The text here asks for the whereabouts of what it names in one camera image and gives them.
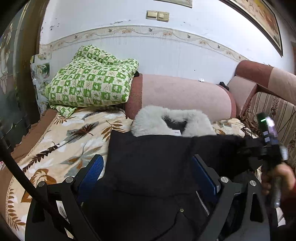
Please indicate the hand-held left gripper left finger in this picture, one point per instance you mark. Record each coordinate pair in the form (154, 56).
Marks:
(97, 167)

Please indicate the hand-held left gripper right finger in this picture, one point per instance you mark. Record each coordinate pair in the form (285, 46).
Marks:
(204, 177)

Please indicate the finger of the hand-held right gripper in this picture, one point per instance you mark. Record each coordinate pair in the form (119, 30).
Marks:
(260, 160)

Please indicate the black coat with fur collar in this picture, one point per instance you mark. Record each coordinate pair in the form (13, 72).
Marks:
(148, 171)

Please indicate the person's right hand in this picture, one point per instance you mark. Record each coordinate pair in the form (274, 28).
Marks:
(286, 176)

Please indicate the striped floral sofa cover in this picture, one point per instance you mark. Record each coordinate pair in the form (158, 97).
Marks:
(277, 109)

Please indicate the leaf-printed bed sheet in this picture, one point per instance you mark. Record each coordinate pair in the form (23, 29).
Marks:
(60, 143)

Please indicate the green checked quilt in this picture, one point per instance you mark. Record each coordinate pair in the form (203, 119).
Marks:
(92, 78)

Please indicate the dark glass door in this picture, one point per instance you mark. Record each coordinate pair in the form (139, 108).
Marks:
(16, 76)

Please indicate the large framed picture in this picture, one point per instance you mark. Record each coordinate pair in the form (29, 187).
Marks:
(261, 16)

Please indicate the beige wall switch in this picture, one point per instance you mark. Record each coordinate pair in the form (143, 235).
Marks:
(163, 16)
(152, 14)

